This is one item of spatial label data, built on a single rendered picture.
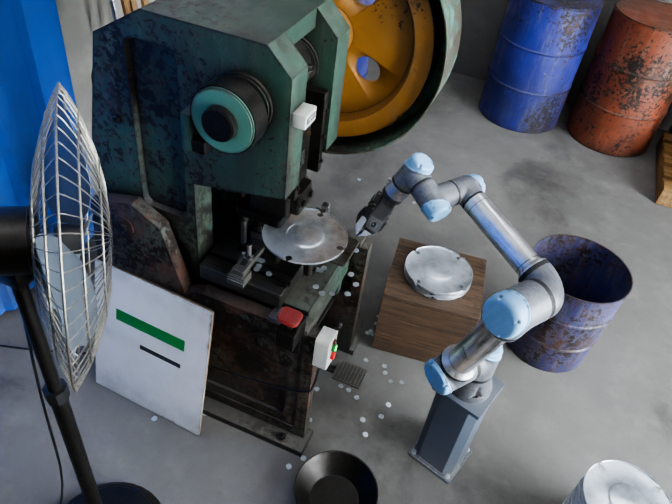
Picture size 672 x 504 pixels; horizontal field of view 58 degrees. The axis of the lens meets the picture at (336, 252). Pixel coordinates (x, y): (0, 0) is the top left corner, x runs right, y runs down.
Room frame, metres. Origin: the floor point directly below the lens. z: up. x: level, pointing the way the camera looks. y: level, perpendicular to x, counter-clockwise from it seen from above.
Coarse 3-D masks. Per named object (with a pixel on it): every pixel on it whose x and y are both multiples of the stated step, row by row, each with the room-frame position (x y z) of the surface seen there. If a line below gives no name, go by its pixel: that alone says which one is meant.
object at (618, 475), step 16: (608, 464) 1.15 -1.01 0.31; (624, 464) 1.16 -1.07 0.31; (592, 480) 1.08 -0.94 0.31; (608, 480) 1.09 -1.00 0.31; (624, 480) 1.10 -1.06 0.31; (640, 480) 1.10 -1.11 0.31; (592, 496) 1.02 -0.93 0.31; (608, 496) 1.03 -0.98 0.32; (624, 496) 1.04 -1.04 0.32; (640, 496) 1.04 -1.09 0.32; (656, 496) 1.06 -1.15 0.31
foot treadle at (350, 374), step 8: (344, 360) 1.55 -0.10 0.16; (320, 368) 1.51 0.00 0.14; (328, 368) 1.50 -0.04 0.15; (336, 368) 1.50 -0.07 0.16; (344, 368) 1.51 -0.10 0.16; (352, 368) 1.51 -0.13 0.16; (360, 368) 1.52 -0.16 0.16; (336, 376) 1.46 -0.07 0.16; (344, 376) 1.47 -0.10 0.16; (352, 376) 1.47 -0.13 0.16; (360, 376) 1.48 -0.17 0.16; (352, 384) 1.44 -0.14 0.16; (360, 384) 1.44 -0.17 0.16
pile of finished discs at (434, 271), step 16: (416, 256) 1.98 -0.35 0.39; (432, 256) 2.00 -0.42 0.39; (448, 256) 2.01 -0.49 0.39; (416, 272) 1.88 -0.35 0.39; (432, 272) 1.89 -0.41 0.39; (448, 272) 1.90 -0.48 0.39; (464, 272) 1.93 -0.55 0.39; (416, 288) 1.81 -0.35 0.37; (432, 288) 1.80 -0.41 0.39; (448, 288) 1.81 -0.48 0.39; (464, 288) 1.83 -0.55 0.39
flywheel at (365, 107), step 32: (352, 0) 1.93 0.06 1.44; (384, 0) 1.89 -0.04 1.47; (416, 0) 1.83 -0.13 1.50; (352, 32) 1.92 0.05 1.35; (384, 32) 1.89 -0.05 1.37; (416, 32) 1.82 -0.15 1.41; (352, 64) 1.92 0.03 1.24; (384, 64) 1.89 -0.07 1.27; (416, 64) 1.82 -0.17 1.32; (352, 96) 1.91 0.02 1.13; (384, 96) 1.88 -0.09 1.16; (416, 96) 1.81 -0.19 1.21; (352, 128) 1.87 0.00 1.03
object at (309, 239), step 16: (304, 208) 1.70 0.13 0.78; (288, 224) 1.60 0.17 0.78; (304, 224) 1.61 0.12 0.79; (320, 224) 1.63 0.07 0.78; (336, 224) 1.64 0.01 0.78; (272, 240) 1.51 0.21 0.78; (288, 240) 1.52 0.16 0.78; (304, 240) 1.52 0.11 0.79; (320, 240) 1.54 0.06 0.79; (336, 240) 1.55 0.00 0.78; (304, 256) 1.45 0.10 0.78; (320, 256) 1.46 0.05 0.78; (336, 256) 1.47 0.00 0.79
